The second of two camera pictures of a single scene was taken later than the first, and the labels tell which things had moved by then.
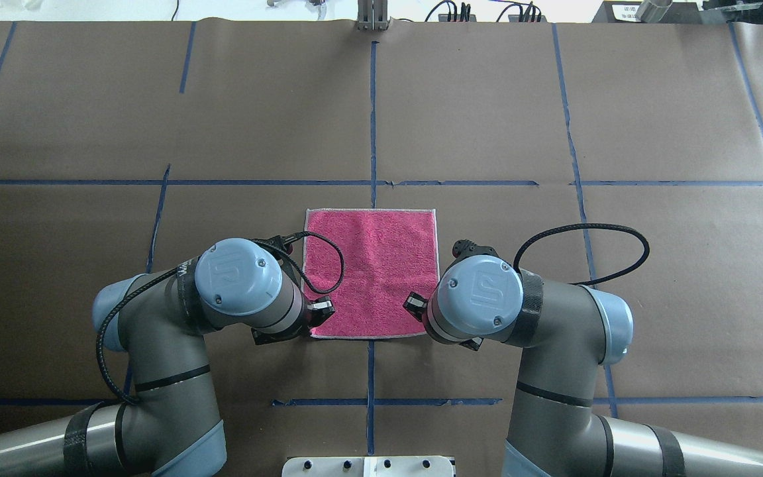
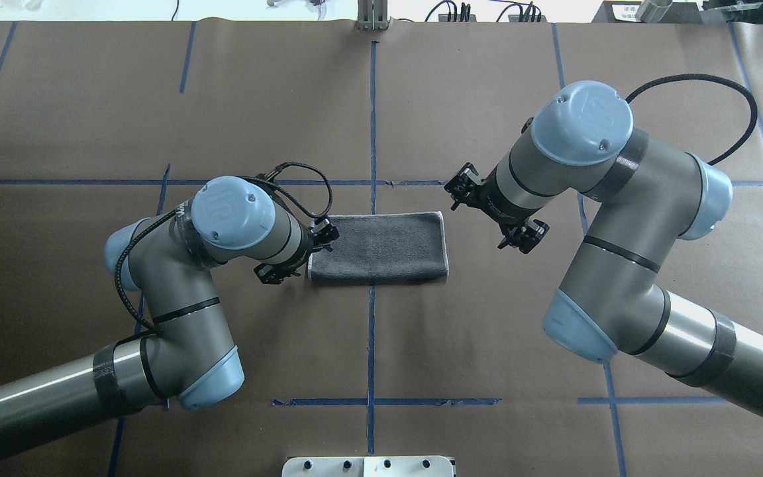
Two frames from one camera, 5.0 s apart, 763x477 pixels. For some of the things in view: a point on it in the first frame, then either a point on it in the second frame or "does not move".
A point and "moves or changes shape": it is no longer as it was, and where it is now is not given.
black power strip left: [444, 18] does not move
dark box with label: [625, 12] does not move
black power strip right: [516, 18] does not move
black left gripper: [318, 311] → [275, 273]
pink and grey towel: [388, 253] moves or changes shape
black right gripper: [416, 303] → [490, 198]
